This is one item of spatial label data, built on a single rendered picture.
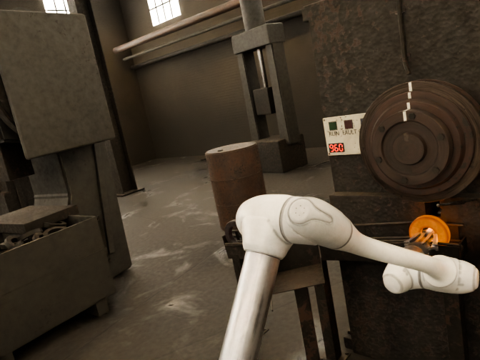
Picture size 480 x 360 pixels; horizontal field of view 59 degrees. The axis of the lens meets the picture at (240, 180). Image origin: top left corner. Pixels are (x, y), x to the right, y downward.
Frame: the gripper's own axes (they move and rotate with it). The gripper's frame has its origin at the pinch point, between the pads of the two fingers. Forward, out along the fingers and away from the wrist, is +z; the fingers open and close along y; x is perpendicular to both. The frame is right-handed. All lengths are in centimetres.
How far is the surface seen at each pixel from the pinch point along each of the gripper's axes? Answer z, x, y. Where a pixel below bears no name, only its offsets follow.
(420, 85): 1, 59, 3
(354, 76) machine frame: 17, 64, -29
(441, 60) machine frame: 17, 64, 7
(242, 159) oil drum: 153, -11, -235
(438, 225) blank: -1.7, 3.6, 3.9
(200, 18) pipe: 553, 196, -626
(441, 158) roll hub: -9.3, 33.4, 10.7
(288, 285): -37, -12, -49
